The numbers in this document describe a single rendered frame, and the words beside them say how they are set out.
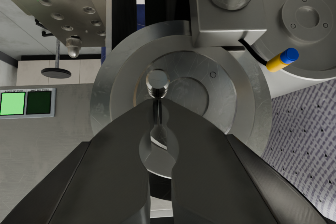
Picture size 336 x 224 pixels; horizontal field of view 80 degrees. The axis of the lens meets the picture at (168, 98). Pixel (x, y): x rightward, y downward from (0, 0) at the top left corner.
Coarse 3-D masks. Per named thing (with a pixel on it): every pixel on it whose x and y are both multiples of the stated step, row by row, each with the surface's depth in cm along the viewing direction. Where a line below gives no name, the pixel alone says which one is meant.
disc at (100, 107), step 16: (144, 32) 17; (160, 32) 17; (176, 32) 17; (128, 48) 17; (224, 48) 17; (240, 48) 17; (112, 64) 17; (240, 64) 17; (256, 64) 17; (96, 80) 16; (112, 80) 16; (256, 80) 17; (96, 96) 16; (256, 96) 17; (96, 112) 16; (256, 112) 16; (96, 128) 16; (256, 128) 16; (256, 144) 16; (160, 176) 15; (160, 192) 15
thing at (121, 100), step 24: (144, 48) 16; (168, 48) 17; (192, 48) 17; (216, 48) 17; (120, 72) 16; (240, 72) 16; (120, 96) 16; (240, 96) 16; (240, 120) 16; (168, 168) 15
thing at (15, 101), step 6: (6, 96) 48; (12, 96) 48; (18, 96) 48; (6, 102) 47; (12, 102) 47; (18, 102) 47; (6, 108) 47; (12, 108) 47; (18, 108) 47; (0, 114) 47
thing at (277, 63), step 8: (240, 40) 15; (248, 48) 15; (288, 48) 12; (256, 56) 15; (280, 56) 12; (288, 56) 12; (296, 56) 12; (264, 64) 14; (272, 64) 13; (280, 64) 13; (288, 64) 12
